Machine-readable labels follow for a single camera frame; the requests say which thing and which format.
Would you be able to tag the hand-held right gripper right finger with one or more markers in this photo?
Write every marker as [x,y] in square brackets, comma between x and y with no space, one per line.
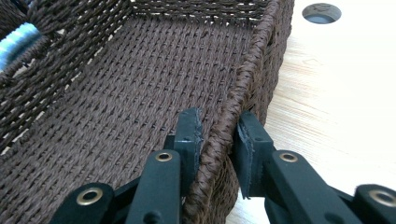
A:
[261,168]

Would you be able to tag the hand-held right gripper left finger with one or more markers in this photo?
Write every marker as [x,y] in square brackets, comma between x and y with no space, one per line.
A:
[162,186]

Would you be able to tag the brown woven basket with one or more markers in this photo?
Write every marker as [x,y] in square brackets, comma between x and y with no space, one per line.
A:
[140,77]

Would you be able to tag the blue striped knitted cloth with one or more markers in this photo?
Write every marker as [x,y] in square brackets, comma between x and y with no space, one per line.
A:
[14,45]

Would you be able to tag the grey round table grommet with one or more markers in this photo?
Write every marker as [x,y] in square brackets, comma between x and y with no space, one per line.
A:
[322,14]

